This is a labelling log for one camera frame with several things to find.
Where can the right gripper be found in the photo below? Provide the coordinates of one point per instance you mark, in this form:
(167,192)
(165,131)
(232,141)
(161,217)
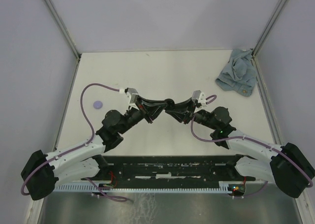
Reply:
(181,115)

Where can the aluminium frame post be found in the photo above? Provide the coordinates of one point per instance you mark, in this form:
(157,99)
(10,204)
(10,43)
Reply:
(62,27)
(281,4)

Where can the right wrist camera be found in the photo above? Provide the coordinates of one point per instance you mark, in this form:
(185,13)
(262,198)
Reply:
(198,98)

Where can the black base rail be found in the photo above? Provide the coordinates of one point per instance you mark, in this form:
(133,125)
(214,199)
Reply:
(170,172)

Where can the blue denim cloth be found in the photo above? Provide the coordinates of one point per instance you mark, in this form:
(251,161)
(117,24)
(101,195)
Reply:
(238,74)

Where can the right aluminium frame post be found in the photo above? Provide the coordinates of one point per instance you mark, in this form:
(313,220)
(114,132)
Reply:
(281,4)

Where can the left aluminium frame post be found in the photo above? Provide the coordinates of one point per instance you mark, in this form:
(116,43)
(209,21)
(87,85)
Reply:
(62,27)

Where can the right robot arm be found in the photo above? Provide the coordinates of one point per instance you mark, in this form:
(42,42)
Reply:
(282,165)

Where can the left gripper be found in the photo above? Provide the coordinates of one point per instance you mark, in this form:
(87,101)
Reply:
(153,112)

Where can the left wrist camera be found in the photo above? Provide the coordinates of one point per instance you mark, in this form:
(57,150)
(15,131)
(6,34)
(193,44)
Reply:
(131,96)

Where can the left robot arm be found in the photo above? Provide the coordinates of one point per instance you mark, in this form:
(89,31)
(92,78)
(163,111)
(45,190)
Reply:
(44,172)

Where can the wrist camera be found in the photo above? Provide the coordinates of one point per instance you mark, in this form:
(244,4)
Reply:
(131,96)
(198,98)

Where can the black earbud charging case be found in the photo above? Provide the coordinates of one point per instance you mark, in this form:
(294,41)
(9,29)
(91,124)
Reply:
(170,104)

